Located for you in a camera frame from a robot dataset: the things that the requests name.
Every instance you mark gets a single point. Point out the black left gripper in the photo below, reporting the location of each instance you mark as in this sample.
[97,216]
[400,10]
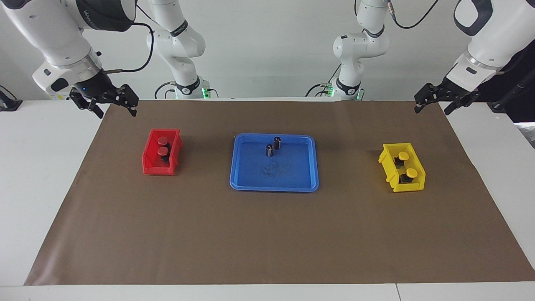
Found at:
[453,90]

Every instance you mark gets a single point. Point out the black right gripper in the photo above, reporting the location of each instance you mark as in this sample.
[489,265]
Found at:
[98,88]

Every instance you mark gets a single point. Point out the red push button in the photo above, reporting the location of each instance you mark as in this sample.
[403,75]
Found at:
[163,150]
[162,140]

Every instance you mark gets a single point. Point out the yellow push button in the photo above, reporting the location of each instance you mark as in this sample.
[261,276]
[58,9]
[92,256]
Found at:
[403,155]
[412,172]

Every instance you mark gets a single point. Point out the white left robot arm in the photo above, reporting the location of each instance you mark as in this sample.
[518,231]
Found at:
[493,37]

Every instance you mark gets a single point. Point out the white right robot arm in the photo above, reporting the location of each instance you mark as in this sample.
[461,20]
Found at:
[42,25]

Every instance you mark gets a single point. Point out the blue plastic tray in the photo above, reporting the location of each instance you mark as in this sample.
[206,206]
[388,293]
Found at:
[292,175]

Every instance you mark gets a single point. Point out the red plastic bin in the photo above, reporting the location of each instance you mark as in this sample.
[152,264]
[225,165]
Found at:
[156,170]

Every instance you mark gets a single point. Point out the grey crumpled plastic sheet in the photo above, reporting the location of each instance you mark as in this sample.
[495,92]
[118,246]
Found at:
[527,133]

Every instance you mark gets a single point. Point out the yellow plastic bin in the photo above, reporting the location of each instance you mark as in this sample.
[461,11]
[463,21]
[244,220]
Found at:
[407,187]

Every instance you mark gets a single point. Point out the black cylindrical capacitor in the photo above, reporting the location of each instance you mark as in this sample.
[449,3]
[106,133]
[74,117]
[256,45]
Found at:
[277,143]
[269,150]

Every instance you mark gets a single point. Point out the brown paper table mat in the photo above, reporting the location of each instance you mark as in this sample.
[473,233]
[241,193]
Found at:
[267,234]

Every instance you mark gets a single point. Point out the white wall outlet box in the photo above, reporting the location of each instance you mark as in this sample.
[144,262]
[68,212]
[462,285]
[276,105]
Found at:
[60,96]

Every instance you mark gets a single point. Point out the black clamp mount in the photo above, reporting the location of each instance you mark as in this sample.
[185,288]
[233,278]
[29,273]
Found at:
[8,103]

